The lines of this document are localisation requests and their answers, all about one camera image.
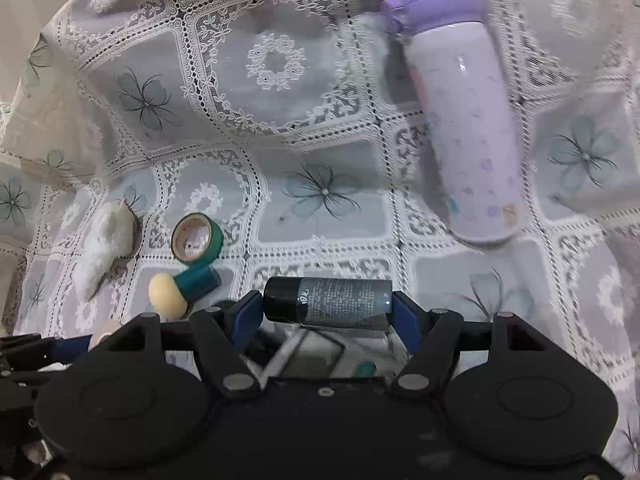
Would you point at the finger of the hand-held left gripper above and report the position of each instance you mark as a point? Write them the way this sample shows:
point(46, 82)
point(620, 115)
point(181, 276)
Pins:
point(72, 349)

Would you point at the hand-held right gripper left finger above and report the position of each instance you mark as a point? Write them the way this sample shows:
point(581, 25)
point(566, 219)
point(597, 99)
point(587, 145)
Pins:
point(247, 317)

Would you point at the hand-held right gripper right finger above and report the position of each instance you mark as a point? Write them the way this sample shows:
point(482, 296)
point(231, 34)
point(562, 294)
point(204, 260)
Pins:
point(407, 320)

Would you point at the dark labelled bottle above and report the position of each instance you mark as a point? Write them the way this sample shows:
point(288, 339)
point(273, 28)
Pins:
point(330, 302)

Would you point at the green tape roll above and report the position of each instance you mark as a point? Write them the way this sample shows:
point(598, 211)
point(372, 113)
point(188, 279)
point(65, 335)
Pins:
point(217, 241)

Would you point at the white plush toy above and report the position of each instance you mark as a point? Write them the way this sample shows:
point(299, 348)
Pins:
point(105, 245)

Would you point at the grey desk calculator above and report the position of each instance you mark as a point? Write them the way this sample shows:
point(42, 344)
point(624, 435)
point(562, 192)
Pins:
point(310, 355)

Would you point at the purple flask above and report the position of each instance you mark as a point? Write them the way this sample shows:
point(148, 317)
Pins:
point(460, 135)

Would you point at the white floral lace cloth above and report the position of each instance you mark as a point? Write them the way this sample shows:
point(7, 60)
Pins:
point(320, 110)

